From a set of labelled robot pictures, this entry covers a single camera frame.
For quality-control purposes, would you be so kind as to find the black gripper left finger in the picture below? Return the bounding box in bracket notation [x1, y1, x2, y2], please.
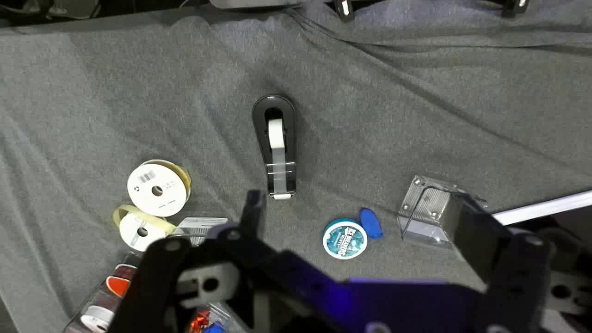
[112, 191, 267, 333]

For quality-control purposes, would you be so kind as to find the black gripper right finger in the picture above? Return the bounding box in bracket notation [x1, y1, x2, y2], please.
[454, 194, 554, 333]

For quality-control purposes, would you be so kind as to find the small clear square container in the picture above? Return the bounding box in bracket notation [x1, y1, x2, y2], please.
[398, 176, 465, 250]

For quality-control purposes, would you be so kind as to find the clear tray of ribbons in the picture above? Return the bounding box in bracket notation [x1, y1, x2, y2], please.
[63, 215, 248, 333]

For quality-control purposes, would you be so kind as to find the small white ribbon spool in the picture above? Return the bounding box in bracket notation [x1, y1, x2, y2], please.
[113, 205, 176, 252]

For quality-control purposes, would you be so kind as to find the white ribbon spool gold ribbon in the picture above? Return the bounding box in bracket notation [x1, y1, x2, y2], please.
[126, 159, 193, 217]

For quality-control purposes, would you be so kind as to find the grey table cloth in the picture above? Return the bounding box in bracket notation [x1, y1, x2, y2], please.
[0, 0, 592, 333]

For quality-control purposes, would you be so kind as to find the round blue floss container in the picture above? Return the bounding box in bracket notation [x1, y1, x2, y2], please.
[322, 207, 384, 261]

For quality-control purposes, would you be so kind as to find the black tape dispenser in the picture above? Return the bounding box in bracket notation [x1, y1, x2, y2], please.
[252, 94, 298, 200]

